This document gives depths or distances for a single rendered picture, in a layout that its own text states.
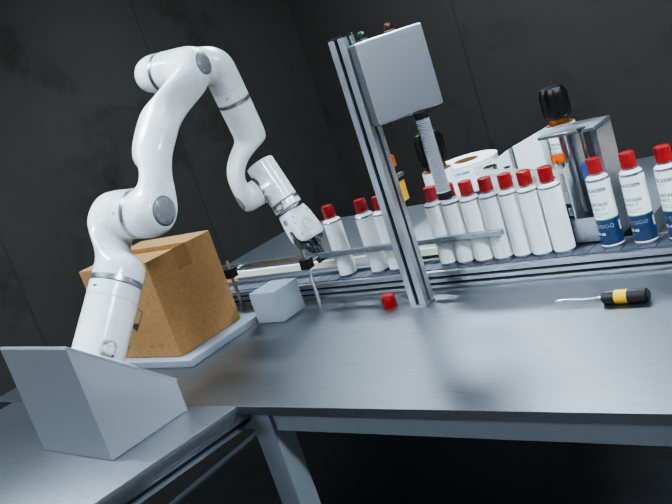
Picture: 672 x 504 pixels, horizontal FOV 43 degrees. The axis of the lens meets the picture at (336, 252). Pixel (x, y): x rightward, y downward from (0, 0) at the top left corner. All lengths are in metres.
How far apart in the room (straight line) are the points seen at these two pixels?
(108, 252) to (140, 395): 0.34
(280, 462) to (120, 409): 0.37
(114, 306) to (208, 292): 0.46
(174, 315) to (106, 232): 0.34
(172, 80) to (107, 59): 2.78
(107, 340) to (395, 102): 0.83
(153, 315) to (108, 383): 0.48
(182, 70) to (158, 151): 0.20
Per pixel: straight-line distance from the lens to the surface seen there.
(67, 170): 4.66
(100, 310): 1.97
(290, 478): 1.96
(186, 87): 2.14
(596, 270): 2.00
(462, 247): 2.15
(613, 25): 4.55
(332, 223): 2.34
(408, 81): 1.99
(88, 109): 4.78
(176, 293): 2.30
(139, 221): 1.99
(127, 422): 1.90
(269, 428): 1.91
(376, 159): 2.01
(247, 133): 2.36
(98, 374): 1.85
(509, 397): 1.54
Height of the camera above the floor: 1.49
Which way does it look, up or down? 13 degrees down
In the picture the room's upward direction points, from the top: 18 degrees counter-clockwise
